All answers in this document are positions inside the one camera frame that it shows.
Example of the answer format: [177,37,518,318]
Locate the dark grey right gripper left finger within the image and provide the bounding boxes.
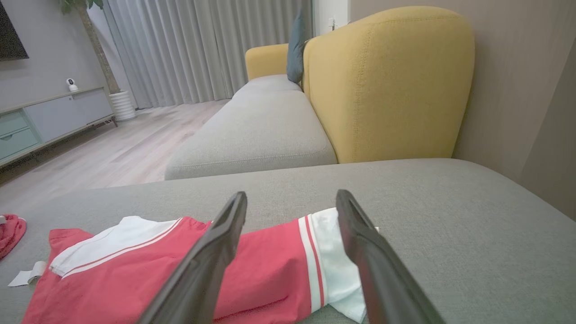
[137,191,248,324]

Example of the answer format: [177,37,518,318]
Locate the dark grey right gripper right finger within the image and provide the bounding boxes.
[335,189,446,324]

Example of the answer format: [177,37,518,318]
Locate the red basketball jersey number 23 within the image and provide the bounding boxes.
[22,207,379,324]

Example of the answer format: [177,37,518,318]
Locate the red shorts with white stripes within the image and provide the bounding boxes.
[0,214,27,260]

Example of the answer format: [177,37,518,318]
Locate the large grey sofa chaise cushion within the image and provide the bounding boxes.
[0,157,576,324]

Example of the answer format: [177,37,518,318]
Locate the long grey sofa seat cushion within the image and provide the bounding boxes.
[164,89,338,180]

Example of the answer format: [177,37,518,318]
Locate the white fabric care label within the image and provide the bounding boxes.
[8,261,47,288]

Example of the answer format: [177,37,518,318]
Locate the white ribbed plant pot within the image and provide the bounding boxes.
[109,90,136,122]

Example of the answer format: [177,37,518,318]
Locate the yellow sofa backrest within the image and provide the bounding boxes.
[302,6,475,164]

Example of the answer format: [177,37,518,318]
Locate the short grey sofa seat cushion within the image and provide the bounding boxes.
[232,74,303,99]

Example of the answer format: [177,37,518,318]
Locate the grey and green TV cabinet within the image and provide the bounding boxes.
[0,87,118,169]

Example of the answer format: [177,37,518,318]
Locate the yellow sofa armrest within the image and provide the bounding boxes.
[245,44,290,81]

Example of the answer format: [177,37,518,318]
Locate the grey pleated curtain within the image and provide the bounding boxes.
[88,0,315,109]

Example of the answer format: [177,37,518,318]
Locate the blue throw pillow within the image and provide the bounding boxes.
[287,9,311,84]

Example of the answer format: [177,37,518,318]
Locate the indoor plant with brown trunk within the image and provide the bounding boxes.
[60,0,121,95]

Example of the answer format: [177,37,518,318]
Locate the black television screen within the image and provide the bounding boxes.
[0,0,30,61]

